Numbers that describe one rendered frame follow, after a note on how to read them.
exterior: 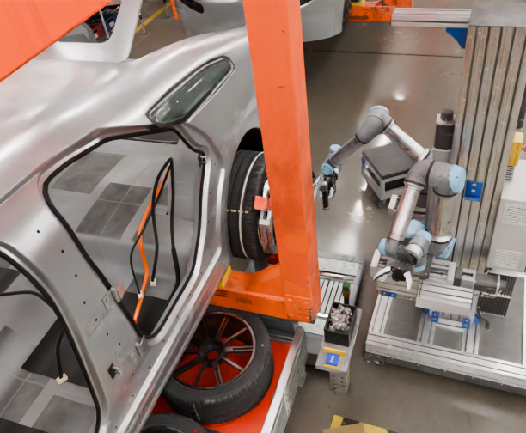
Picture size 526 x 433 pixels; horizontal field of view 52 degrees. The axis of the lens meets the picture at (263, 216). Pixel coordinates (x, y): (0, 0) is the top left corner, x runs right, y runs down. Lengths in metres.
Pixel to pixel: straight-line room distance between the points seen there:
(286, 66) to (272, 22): 0.17
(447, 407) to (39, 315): 2.30
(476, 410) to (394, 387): 0.46
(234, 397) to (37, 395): 0.94
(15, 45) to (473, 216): 2.38
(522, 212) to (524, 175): 0.21
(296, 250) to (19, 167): 1.32
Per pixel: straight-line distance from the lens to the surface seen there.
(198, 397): 2.89
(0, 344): 2.95
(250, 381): 2.89
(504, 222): 2.83
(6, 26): 0.88
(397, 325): 3.43
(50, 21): 0.95
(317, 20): 5.37
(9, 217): 1.87
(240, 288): 3.04
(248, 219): 2.95
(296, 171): 2.29
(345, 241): 4.21
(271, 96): 2.13
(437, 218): 2.65
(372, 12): 6.46
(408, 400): 3.40
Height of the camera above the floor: 2.93
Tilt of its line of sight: 41 degrees down
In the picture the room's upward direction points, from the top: 9 degrees counter-clockwise
